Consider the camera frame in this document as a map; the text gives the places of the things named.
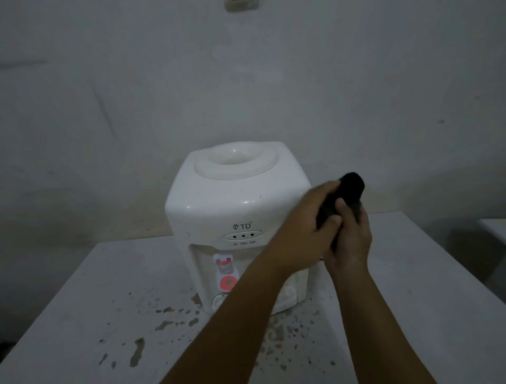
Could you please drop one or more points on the person's right hand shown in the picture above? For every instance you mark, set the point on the person's right hand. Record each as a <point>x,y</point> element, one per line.
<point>352,245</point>

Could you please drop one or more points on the person's left hand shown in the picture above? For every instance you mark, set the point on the person's left hand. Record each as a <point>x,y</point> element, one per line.
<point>298,229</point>

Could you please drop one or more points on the person's right thumb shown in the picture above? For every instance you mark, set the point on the person's right thumb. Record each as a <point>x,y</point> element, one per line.
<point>343,209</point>

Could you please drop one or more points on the person's left thumb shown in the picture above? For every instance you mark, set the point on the person's left thumb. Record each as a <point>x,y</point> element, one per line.
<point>331,229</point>

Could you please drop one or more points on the black cloth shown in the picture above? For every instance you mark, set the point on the black cloth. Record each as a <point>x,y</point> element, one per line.
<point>352,184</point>

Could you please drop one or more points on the person's left forearm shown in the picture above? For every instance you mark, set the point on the person's left forearm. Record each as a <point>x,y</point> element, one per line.
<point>237,324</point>

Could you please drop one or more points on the person's right forearm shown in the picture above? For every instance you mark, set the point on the person's right forearm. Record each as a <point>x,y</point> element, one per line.
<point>375,328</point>

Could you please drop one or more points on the red dispenser tap lever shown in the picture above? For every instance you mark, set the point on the red dispenser tap lever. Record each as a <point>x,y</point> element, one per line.
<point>226,273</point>

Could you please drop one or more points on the white tabletop water dispenser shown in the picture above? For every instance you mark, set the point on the white tabletop water dispenser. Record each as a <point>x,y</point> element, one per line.
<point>221,197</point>

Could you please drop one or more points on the white wall socket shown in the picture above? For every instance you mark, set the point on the white wall socket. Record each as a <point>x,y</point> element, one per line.
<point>242,4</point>

